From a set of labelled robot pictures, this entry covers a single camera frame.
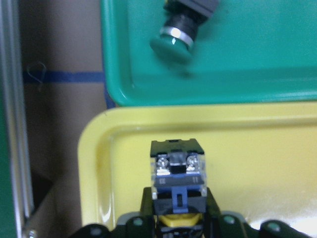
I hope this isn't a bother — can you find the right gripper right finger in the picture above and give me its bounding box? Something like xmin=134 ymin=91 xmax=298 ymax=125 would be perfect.
xmin=204 ymin=188 xmax=309 ymax=238

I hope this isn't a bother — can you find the green conveyor belt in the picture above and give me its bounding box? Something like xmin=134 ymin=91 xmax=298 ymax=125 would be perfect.
xmin=0 ymin=0 xmax=34 ymax=238

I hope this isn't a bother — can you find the yellow plastic tray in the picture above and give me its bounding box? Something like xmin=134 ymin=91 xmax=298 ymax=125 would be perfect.
xmin=78 ymin=102 xmax=317 ymax=237

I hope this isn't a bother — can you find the green plastic tray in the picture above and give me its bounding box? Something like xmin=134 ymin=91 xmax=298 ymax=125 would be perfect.
xmin=100 ymin=0 xmax=317 ymax=106

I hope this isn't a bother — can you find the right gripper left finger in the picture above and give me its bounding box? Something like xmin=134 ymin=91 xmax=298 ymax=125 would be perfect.
xmin=70 ymin=187 xmax=156 ymax=238

